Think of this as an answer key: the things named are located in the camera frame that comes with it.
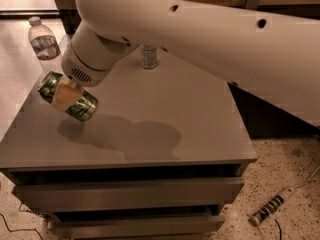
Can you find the green soda can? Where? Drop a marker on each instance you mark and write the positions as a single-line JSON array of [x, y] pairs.
[[82, 110]]

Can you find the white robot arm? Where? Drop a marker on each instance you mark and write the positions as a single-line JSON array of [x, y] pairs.
[[267, 54]]

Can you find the clear plastic water bottle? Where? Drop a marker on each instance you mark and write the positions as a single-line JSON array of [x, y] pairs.
[[44, 44]]

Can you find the grey drawer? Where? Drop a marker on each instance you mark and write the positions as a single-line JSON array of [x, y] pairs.
[[129, 195], [138, 227]]

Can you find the upper grey drawer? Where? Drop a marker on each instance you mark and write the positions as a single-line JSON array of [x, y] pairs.
[[129, 195]]

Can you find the lower grey drawer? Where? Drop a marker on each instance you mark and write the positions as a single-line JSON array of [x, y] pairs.
[[138, 227]]

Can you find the grey drawer cabinet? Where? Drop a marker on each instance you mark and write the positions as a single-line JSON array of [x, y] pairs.
[[174, 122]]

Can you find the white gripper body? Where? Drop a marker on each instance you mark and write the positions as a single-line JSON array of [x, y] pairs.
[[81, 70]]

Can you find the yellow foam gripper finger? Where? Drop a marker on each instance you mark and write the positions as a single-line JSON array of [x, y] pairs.
[[67, 92]]

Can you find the slim silver energy can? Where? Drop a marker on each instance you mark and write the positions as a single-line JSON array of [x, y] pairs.
[[148, 57]]

